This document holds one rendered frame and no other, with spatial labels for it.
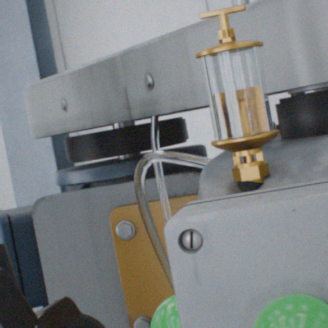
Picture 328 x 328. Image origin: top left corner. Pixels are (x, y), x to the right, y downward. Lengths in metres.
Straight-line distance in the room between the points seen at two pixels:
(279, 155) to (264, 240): 0.10
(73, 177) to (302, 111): 0.37
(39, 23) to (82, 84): 5.05
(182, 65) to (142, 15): 5.07
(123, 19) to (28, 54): 0.71
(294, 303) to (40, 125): 0.54
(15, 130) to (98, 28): 0.90
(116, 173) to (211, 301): 0.48
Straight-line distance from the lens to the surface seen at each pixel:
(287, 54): 0.45
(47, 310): 0.58
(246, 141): 0.34
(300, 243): 0.28
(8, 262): 0.54
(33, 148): 5.32
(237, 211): 0.28
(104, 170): 0.76
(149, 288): 0.73
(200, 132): 5.54
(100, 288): 0.75
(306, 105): 0.44
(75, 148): 0.80
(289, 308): 0.27
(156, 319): 0.30
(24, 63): 5.33
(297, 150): 0.38
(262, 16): 0.47
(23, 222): 0.77
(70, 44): 5.71
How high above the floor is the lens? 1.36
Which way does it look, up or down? 3 degrees down
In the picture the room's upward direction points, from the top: 10 degrees counter-clockwise
